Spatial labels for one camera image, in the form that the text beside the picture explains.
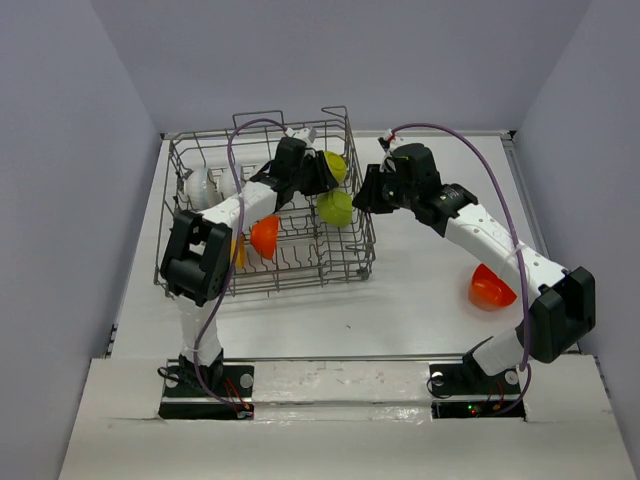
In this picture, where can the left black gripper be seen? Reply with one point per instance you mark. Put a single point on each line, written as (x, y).
(323, 177)

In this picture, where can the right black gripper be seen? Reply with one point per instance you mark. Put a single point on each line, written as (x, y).
(368, 198)

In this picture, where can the green plastic bowl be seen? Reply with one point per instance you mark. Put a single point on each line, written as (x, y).
(337, 166)

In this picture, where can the white square bowl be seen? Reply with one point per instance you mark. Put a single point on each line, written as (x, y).
(335, 208)

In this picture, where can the orange round plastic bowl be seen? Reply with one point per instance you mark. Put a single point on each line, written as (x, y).
(264, 235)

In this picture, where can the white round bowl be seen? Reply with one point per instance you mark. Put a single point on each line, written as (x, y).
(201, 189)
(226, 184)

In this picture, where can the yellow plastic bowl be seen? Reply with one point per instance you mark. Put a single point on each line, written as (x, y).
(238, 252)

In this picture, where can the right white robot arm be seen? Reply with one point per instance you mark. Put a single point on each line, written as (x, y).
(560, 304)

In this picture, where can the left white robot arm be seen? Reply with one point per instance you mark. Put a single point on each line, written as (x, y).
(203, 246)

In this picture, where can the orange square plastic bowl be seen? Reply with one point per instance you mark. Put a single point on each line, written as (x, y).
(488, 292)

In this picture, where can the grey wire dish rack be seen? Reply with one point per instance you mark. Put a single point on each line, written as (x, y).
(309, 251)

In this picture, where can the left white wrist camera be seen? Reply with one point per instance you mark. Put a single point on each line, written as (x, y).
(307, 135)

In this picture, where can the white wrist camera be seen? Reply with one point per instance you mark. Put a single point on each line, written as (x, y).
(392, 145)
(307, 135)

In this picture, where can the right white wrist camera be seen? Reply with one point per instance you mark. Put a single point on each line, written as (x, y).
(392, 145)

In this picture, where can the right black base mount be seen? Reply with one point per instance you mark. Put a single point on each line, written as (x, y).
(455, 398)

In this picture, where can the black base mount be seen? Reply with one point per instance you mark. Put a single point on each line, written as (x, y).
(455, 398)
(183, 398)

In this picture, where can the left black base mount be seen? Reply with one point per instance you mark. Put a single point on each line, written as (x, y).
(183, 398)

